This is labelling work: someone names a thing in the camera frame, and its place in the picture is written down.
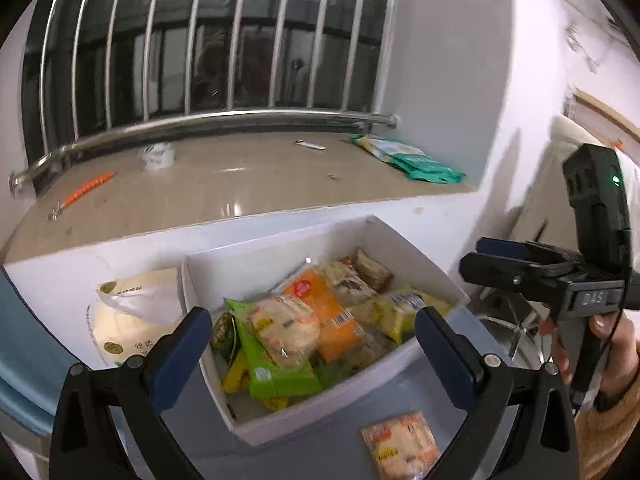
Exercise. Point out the orange white rice cracker packet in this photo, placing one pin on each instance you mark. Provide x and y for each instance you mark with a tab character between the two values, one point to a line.
400	445

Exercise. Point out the green plastic packet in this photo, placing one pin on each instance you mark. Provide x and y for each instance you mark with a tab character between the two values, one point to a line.
430	170

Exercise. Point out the light green rice cracker packet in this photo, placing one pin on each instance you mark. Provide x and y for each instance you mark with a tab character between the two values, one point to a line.
280	360

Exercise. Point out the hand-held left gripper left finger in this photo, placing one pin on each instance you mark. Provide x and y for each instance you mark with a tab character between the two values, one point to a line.
187	340

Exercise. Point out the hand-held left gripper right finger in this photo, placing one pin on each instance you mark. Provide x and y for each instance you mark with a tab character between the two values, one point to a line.
440	350

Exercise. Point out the white bag green print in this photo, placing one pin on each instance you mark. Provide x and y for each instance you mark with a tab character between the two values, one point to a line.
130	320

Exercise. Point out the white cardboard box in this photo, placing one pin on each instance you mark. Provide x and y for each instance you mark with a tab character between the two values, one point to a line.
310	410

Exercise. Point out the crumpled white wrapper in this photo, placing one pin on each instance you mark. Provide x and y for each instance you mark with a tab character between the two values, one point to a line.
157	157

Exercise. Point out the blue curtain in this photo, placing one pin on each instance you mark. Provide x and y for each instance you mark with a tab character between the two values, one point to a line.
30	360

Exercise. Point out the blue grey cushion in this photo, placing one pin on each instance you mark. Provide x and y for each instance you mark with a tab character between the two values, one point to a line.
325	460

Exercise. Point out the yellow snack packet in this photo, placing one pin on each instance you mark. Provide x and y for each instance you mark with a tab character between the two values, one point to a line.
235	375

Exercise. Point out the pale printed plastic packet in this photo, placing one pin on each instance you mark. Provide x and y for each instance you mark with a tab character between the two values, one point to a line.
390	147

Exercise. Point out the beige stone windowsill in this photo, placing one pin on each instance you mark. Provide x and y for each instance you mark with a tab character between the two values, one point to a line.
225	185

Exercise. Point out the orange pen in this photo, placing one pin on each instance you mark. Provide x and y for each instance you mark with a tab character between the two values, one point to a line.
85	190

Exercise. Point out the dark glass window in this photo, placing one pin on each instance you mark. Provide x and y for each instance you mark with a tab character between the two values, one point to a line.
215	60

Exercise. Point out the cream office chair chrome base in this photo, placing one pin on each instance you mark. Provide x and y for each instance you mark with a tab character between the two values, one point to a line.
550	200

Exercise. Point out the person's right hand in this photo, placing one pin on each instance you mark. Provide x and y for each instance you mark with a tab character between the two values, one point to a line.
620	350

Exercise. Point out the person's right forearm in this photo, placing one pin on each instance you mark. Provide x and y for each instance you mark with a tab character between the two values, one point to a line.
615	440

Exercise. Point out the steel window guard rail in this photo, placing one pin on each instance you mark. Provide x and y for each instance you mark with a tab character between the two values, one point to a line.
200	119

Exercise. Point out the orange bread packet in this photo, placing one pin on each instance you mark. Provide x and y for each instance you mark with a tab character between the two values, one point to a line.
325	310

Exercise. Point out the small white lighter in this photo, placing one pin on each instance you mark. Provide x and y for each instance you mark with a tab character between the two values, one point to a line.
310	144

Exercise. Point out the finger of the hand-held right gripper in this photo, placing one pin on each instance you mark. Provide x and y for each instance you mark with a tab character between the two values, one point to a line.
500	275
500	246

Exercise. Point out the yellow-green snack packet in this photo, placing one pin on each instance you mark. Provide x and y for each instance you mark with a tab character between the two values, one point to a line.
400	310

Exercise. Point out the wooden door frame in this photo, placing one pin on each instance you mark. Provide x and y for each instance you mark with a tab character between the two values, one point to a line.
605	107

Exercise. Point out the dark green snack packet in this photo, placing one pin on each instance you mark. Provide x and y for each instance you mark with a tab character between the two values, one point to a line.
222	335

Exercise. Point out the brown snack packet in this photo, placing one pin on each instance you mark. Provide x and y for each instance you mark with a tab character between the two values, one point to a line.
372	267

